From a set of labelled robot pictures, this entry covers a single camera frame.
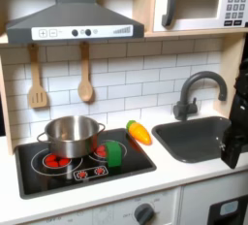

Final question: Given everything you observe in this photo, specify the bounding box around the grey oven knob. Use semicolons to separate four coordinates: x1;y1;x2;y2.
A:
133;203;156;225

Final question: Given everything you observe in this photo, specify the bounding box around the dark grey tap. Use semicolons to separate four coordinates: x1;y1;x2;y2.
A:
172;70;229;122

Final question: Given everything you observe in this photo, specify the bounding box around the dark grey sink basin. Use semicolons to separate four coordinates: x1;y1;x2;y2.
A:
151;115;248;165

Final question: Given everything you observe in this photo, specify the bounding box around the wooden spoon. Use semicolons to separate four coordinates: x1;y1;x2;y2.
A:
77;42;95;103

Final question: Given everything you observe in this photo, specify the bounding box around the grey microwave door handle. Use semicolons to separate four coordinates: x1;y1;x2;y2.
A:
161;0;177;28

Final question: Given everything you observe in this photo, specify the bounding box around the wooden slotted spatula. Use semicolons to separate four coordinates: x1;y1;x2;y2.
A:
26;43;48;110

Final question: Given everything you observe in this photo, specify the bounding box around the steel pot with handles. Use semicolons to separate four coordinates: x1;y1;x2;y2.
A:
36;114;107;159

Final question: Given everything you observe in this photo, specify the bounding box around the grey extractor hood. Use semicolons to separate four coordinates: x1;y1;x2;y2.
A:
5;0;145;45

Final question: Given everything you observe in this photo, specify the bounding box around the green block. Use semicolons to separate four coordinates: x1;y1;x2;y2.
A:
105;141;123;169

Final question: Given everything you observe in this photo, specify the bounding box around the black toy stove top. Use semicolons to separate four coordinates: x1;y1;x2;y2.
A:
14;127;158;200

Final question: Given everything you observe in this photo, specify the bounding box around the white toy microwave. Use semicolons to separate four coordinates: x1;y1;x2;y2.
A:
152;0;248;33

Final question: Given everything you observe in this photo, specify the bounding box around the orange toy carrot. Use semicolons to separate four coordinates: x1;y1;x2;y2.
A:
125;119;153;146

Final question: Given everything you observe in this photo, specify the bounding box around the black cabinet door window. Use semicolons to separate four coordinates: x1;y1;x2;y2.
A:
206;195;248;225

